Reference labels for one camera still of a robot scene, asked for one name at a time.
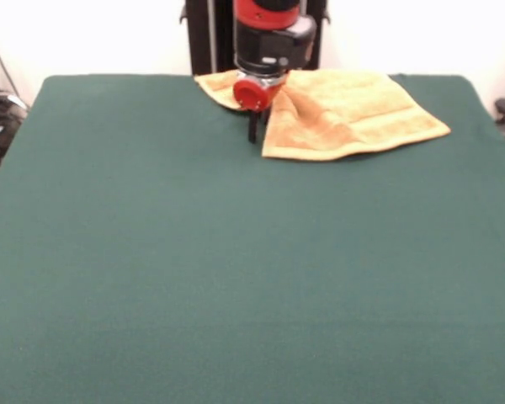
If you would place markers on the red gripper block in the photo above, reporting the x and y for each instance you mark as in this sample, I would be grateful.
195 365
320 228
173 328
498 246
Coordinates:
252 94

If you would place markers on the tan terry towel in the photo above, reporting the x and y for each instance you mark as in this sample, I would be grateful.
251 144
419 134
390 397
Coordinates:
362 113

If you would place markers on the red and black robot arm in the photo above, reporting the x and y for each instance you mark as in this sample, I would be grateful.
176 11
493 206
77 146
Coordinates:
269 42

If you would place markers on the dark green table cloth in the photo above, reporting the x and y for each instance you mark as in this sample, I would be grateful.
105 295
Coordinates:
151 252

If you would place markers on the black equipment pile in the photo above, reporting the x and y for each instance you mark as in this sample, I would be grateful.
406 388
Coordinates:
0 126

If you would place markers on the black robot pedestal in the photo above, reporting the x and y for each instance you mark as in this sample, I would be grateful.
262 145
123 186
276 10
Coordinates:
206 38

